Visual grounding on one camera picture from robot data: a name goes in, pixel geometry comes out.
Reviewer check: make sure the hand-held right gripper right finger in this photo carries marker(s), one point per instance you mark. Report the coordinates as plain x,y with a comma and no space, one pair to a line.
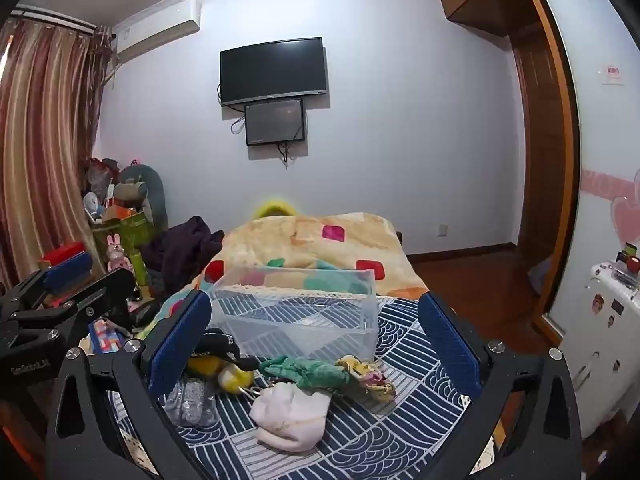
450,347

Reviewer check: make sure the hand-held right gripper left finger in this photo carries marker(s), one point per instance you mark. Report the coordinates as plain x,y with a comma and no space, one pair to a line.
179,347

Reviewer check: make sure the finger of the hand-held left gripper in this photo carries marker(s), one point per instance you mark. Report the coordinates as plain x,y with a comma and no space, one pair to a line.
67,268
102,290

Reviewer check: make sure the black cloth cap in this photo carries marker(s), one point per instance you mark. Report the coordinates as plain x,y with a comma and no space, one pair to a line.
220,344

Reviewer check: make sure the translucent grey sock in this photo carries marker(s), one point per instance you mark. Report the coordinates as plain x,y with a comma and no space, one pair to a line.
192,402

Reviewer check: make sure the yellow plush sock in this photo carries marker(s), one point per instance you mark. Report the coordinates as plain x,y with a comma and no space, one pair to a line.
235,375

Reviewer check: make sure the floral patterned sock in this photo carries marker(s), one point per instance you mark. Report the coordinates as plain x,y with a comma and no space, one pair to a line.
370,377

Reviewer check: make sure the clear plastic storage box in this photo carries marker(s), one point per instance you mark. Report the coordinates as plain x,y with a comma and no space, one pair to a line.
300,310

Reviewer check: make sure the pale pink white cloth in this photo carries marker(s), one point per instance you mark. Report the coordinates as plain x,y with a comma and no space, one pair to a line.
290,417

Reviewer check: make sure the green sock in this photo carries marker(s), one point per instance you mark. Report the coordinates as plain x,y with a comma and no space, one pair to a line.
310,372

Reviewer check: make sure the red box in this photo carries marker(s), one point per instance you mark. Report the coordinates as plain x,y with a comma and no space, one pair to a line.
62,252

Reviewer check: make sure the pink rabbit toy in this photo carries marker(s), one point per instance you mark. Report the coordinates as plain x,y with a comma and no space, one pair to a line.
117,255

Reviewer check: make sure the green bottle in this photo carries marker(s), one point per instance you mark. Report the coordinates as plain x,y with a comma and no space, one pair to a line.
138,266

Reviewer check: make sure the blue red packet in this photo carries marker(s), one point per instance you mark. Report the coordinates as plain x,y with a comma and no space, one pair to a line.
106,337

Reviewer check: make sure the green cardboard box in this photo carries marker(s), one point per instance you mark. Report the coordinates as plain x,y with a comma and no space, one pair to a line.
125,232

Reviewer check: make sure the blue white patterned sheet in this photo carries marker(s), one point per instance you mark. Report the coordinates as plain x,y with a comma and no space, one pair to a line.
400,410

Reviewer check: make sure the dark purple clothing pile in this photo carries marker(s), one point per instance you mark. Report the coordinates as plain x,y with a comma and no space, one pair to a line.
180,252

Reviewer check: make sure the striped red curtain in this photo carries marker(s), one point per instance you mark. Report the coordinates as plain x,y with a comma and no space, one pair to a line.
45,150

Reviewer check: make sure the white refrigerator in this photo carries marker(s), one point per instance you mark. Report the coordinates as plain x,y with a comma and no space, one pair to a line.
605,340

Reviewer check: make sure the yellow patchwork blanket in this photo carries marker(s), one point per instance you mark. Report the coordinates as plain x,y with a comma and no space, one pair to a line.
300,242

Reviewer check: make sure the curtain rod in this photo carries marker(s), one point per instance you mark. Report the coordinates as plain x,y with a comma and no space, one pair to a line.
55,16

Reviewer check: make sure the white air conditioner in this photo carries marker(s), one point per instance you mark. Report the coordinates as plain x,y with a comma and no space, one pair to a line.
160,30

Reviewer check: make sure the white wall outlet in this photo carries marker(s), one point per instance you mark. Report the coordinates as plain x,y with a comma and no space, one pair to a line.
442,230

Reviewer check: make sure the wooden door frame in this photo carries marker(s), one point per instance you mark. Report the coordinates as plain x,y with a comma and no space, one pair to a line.
550,160

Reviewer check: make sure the pink heart wall sticker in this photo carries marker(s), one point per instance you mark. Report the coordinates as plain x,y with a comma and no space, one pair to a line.
625,210

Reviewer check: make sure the small black wall monitor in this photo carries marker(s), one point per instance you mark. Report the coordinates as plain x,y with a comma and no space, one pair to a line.
275,121

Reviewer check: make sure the black wall television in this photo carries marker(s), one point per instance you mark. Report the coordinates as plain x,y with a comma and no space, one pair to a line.
274,71

